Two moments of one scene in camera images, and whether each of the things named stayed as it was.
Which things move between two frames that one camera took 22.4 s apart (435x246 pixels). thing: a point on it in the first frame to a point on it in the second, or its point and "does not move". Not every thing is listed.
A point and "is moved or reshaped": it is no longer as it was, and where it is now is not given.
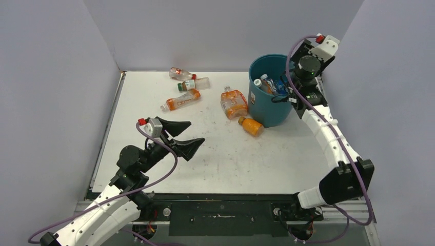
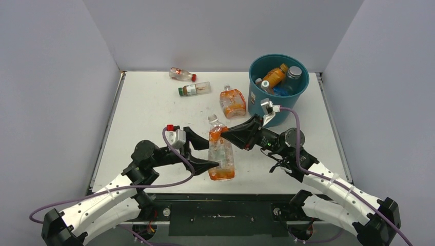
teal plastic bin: [262, 109] does not move
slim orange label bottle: [172, 103] to [219, 151]
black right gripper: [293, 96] to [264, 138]
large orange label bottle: [263, 85] is moved or reshaped
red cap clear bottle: [179, 74] does not move
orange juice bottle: [251, 126] is moved or reshaped
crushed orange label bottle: [234, 103] does not move
